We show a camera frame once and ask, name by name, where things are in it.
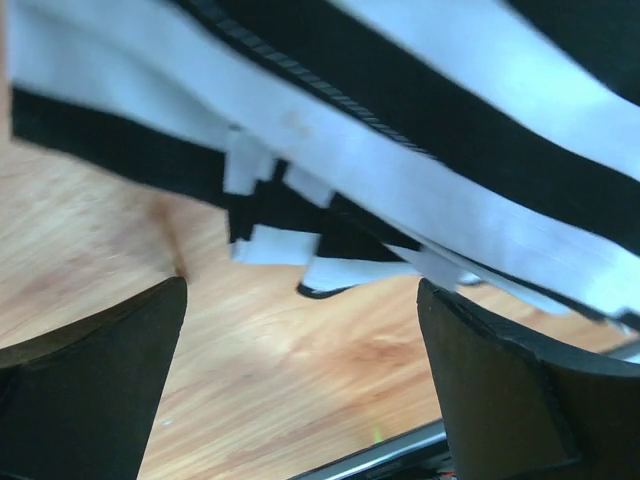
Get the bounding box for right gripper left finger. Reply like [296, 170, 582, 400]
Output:
[1, 277, 187, 479]

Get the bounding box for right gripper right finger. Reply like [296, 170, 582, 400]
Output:
[417, 281, 639, 480]

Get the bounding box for black white striped cloth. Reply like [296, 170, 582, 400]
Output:
[5, 1, 639, 328]

